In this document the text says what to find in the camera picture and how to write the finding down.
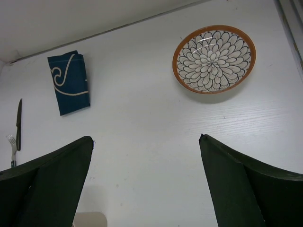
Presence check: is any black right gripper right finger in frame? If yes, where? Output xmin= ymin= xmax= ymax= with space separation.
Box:
xmin=199 ymin=134 xmax=303 ymax=227

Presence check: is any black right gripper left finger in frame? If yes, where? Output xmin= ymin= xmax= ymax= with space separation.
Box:
xmin=0 ymin=136 xmax=94 ymax=227

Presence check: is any blue cloth placemat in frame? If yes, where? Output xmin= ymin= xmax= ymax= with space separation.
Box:
xmin=47 ymin=51 xmax=90 ymax=116

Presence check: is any black table knife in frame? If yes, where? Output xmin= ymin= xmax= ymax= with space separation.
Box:
xmin=16 ymin=99 xmax=22 ymax=151

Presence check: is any floral ceramic plate orange rim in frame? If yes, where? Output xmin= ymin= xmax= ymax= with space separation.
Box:
xmin=172 ymin=25 xmax=256 ymax=94

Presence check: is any fork with teal handle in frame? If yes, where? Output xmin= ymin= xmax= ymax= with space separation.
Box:
xmin=6 ymin=135 xmax=17 ymax=168

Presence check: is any aluminium rail right side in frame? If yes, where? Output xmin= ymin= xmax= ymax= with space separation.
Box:
xmin=276 ymin=0 xmax=303 ymax=80

